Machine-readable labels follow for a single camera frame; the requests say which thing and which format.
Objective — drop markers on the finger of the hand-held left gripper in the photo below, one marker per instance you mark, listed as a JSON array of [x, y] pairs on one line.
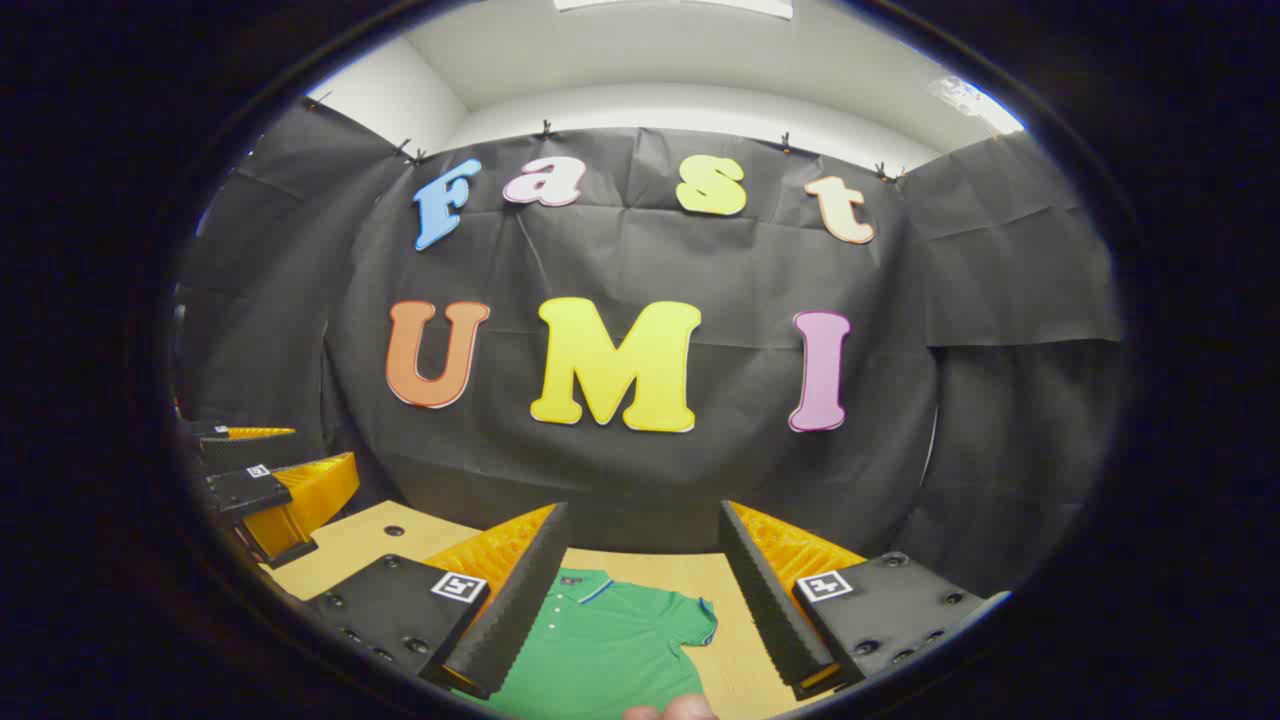
[[235, 488], [240, 450]]

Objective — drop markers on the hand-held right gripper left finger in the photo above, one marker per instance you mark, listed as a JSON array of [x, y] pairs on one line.
[[520, 600]]

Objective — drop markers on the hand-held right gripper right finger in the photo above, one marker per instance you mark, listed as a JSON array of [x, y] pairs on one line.
[[765, 600]]

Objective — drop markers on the green T-shirt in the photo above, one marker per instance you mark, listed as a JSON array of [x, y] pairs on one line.
[[610, 650]]

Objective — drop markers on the black backdrop cloth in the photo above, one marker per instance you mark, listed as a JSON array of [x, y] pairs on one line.
[[640, 470]]

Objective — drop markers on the row of black cloth clips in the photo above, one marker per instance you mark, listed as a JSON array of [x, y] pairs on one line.
[[546, 130]]

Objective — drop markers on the white ceiling light panel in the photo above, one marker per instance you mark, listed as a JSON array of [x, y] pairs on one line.
[[680, 5]]

